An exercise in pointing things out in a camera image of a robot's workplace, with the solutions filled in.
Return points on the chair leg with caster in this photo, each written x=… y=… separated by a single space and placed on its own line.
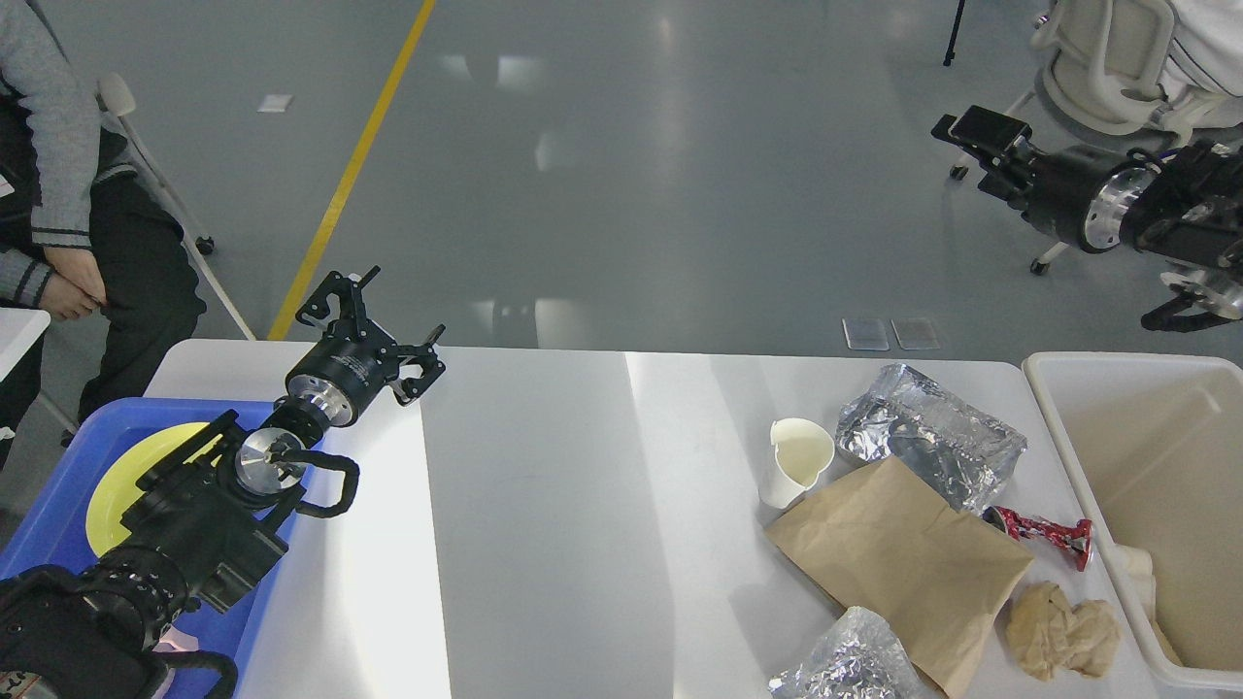
x=114 y=96

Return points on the white plastic bin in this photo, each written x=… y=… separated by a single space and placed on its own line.
x=1152 y=444

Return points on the crushed red soda can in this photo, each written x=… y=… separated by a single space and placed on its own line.
x=1075 y=541

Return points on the yellow plastic plate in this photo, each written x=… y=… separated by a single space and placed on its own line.
x=118 y=489

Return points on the seated person grey sweater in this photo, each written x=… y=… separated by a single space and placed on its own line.
x=81 y=234

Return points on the black tripod leg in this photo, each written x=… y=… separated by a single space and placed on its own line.
x=950 y=52

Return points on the crumpled brown paper ball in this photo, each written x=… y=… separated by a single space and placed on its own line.
x=1045 y=634

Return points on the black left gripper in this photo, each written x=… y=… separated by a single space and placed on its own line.
x=341 y=375

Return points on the white side table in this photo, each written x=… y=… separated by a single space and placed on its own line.
x=21 y=329

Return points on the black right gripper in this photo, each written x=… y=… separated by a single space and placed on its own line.
x=1078 y=196

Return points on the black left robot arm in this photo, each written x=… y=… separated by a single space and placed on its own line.
x=204 y=529

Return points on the crumpled foil front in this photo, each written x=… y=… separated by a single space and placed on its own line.
x=859 y=657

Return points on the brown paper bag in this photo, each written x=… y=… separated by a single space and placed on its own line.
x=882 y=539

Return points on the seated person white shirt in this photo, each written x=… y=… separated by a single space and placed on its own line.
x=1205 y=51

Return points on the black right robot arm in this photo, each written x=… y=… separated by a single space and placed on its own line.
x=1182 y=206

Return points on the crumpled foil near gripper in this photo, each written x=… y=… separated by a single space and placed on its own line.
x=965 y=455

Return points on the white paper cup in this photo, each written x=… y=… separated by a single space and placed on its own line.
x=801 y=451

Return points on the pink mug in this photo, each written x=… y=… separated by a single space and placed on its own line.
x=175 y=641

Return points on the blue plastic tray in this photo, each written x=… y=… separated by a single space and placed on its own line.
x=54 y=531

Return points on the white office chair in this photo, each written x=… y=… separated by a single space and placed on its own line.
x=1104 y=69

